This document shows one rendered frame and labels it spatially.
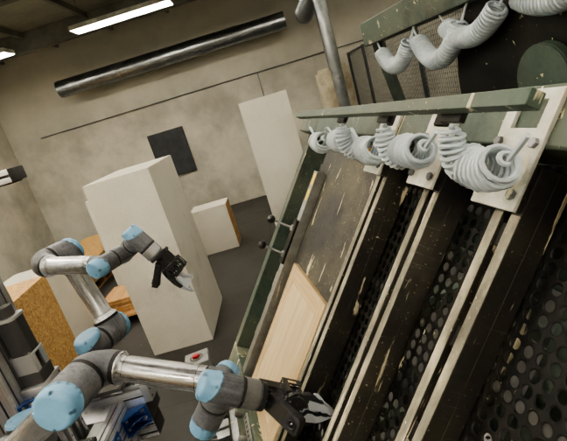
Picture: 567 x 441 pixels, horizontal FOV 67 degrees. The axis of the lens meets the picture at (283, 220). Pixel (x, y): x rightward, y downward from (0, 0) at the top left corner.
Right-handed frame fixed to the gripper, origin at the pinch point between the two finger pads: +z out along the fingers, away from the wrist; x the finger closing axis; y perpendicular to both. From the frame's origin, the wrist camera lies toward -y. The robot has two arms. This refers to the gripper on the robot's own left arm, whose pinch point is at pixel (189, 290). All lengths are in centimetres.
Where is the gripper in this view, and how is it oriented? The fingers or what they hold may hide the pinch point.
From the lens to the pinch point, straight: 185.7
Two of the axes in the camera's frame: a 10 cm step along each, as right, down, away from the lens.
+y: 7.2, -6.7, -1.9
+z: 7.0, 6.9, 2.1
